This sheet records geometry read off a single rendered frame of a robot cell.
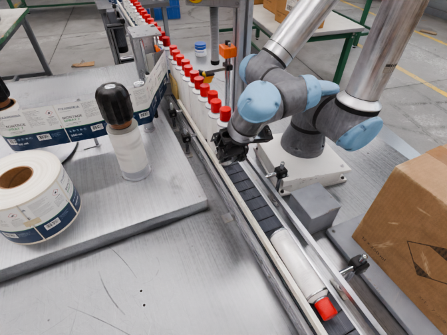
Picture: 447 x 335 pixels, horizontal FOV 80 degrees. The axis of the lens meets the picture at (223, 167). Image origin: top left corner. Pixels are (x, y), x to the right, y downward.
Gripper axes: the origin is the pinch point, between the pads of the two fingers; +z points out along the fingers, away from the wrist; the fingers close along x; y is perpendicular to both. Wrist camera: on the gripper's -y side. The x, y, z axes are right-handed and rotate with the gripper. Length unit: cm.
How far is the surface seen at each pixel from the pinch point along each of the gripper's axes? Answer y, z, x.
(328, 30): -144, 73, -97
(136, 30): 13, 13, -64
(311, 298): 2.6, -21.0, 39.6
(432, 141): -218, 100, 13
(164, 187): 21.9, 5.2, 2.1
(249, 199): 0.4, -2.2, 14.7
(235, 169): -1.5, 4.2, 3.6
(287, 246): 1.1, -16.3, 29.3
